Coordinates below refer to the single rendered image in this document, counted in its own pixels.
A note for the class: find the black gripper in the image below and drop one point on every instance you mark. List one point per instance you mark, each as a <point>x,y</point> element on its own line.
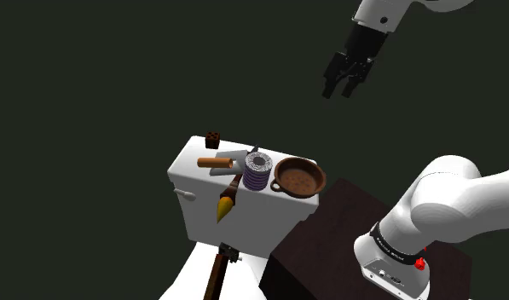
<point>364,41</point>

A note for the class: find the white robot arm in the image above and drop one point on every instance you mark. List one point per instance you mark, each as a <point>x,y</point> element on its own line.
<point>445,207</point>

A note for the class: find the purple white striped roll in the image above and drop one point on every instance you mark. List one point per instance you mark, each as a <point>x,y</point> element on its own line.
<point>256,174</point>

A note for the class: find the grey flat sheet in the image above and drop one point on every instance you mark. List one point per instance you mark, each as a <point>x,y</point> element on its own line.
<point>236,157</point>

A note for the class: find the small brown block with holes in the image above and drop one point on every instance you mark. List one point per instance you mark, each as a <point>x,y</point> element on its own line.
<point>212,140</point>

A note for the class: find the brown cylinder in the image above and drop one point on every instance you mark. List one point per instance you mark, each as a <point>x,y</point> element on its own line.
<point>214,162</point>

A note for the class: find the white toilet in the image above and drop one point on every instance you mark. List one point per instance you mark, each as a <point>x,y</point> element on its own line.
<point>254,216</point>

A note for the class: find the dark robot stand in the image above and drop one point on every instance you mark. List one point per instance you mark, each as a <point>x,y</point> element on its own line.
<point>320,249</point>

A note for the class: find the brown brush with yellow tip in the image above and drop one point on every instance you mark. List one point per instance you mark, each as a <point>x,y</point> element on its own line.
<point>226,205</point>

